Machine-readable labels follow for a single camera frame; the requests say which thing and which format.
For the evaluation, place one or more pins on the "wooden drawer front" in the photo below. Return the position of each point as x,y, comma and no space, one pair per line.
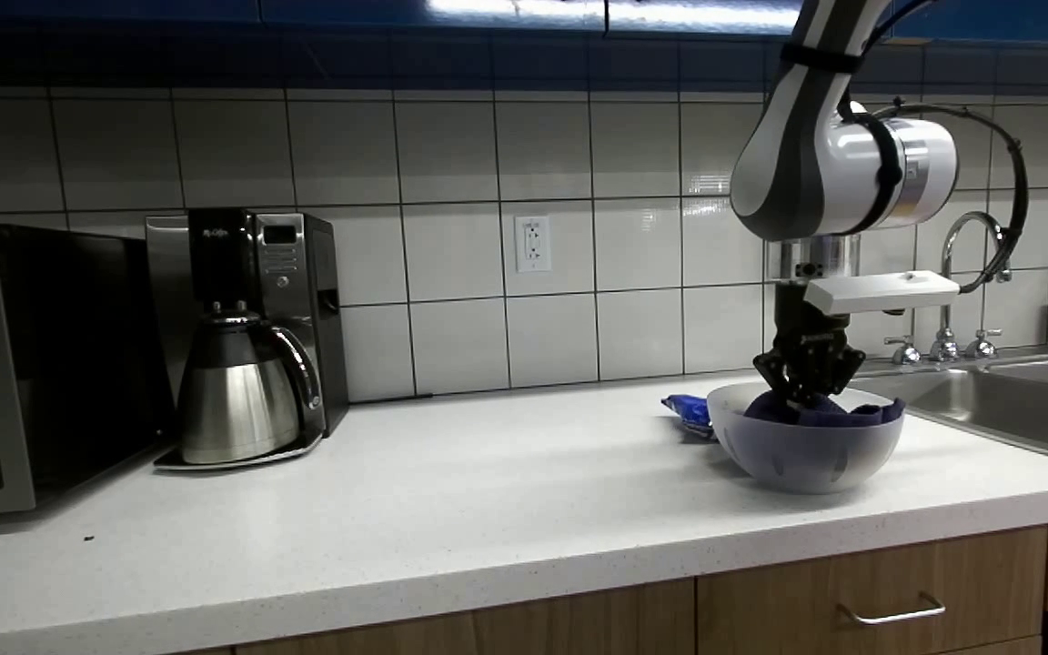
780,603

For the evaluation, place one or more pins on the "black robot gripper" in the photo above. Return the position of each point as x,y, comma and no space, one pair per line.
807,329

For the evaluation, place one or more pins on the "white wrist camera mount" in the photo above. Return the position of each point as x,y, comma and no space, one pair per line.
880,291

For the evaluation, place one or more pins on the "dark blue upper cabinet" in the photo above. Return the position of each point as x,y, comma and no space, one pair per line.
308,42

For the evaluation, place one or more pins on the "white wall power outlet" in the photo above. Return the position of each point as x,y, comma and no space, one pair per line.
532,241

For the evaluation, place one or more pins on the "wide wooden cabinet front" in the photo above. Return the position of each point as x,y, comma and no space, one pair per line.
572,622

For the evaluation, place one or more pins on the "stainless steel sink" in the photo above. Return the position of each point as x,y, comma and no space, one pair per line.
1021,400

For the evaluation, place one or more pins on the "dark blue cloth towel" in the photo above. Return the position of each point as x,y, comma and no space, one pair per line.
686,416

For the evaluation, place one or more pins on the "black and steel coffee maker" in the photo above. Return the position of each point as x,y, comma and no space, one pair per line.
291,274

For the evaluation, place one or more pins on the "stainless steel coffee carafe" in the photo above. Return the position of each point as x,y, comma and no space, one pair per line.
235,400

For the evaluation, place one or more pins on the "black and silver microwave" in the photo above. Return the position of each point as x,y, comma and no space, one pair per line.
51,364

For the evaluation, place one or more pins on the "translucent white bowl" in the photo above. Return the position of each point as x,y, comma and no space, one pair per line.
799,466

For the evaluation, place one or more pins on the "chrome sink faucet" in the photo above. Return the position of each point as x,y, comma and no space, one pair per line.
948,341

